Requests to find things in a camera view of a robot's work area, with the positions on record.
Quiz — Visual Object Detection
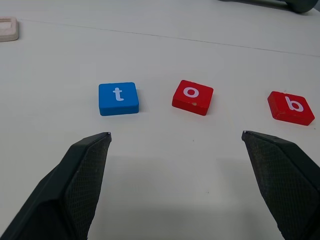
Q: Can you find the dark gray remote controller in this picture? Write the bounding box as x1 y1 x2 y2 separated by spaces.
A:
216 0 316 14

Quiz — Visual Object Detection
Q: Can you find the blue letter tile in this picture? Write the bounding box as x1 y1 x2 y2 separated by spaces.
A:
98 81 140 117

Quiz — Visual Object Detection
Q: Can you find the beige wooden letter tray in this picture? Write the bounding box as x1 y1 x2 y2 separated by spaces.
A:
0 16 20 43

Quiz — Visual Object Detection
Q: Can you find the red letter tile o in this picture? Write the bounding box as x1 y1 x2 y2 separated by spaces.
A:
171 79 215 117

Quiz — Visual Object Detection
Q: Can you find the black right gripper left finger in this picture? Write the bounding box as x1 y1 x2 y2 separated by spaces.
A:
0 131 112 240

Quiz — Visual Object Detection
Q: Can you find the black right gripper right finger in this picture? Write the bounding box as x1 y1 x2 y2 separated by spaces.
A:
241 130 320 240

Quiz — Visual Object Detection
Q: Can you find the red letter tile b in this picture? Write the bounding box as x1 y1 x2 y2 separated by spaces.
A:
267 90 316 127

